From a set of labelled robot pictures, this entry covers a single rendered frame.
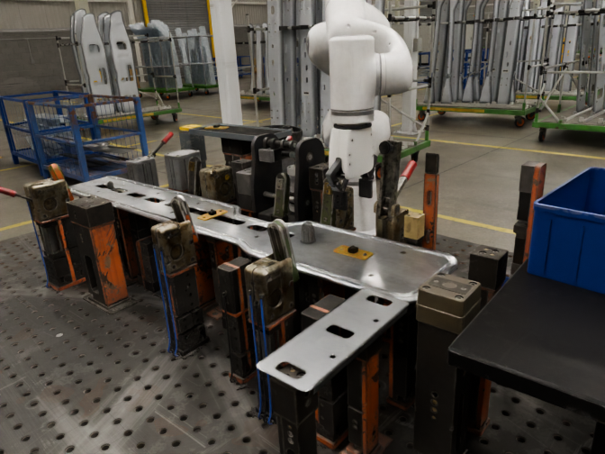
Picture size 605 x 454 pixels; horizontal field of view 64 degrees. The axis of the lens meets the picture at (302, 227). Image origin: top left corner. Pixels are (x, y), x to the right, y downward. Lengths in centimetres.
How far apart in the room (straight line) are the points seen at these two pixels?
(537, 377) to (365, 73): 57
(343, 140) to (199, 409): 65
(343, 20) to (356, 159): 29
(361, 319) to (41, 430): 73
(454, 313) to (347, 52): 49
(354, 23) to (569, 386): 75
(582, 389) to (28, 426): 105
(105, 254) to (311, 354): 94
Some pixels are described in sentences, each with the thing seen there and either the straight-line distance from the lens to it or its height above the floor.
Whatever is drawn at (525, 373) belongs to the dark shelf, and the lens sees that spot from 70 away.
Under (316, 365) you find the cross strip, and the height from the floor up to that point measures 100.
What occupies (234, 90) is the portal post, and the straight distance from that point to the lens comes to 529.
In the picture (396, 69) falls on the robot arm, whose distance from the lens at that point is 95.
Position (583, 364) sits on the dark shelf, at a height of 103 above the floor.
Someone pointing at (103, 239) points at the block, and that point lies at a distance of 154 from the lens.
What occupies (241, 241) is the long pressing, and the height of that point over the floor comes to 100.
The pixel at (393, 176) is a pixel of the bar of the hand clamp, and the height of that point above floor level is 114.
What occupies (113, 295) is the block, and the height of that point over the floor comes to 74.
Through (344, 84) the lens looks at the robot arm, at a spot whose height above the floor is 136.
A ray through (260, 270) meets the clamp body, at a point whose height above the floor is 104.
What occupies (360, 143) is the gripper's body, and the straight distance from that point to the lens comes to 97.
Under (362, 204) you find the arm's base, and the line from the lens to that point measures 171.
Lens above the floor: 143
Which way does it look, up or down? 21 degrees down
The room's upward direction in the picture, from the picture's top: 3 degrees counter-clockwise
